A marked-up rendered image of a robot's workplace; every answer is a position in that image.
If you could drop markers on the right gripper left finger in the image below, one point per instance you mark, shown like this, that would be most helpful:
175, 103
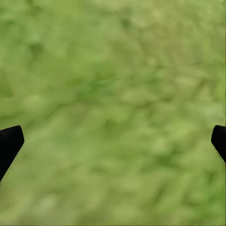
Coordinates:
11, 141

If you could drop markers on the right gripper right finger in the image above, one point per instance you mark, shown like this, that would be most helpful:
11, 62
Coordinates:
218, 139

